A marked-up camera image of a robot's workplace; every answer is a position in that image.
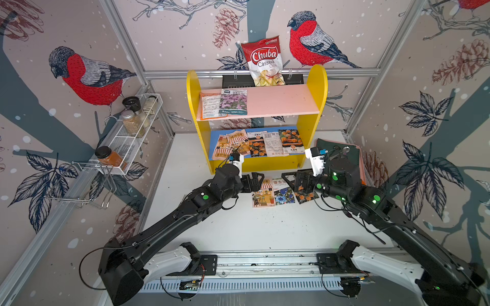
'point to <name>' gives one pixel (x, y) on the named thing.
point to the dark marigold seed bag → (256, 143)
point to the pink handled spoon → (346, 150)
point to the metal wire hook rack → (82, 182)
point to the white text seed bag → (273, 144)
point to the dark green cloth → (337, 150)
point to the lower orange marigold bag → (291, 141)
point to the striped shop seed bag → (265, 196)
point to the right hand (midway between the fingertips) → (289, 172)
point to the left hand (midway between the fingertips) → (259, 173)
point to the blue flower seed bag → (284, 196)
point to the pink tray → (363, 176)
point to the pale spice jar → (150, 104)
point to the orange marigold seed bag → (302, 197)
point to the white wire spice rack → (124, 145)
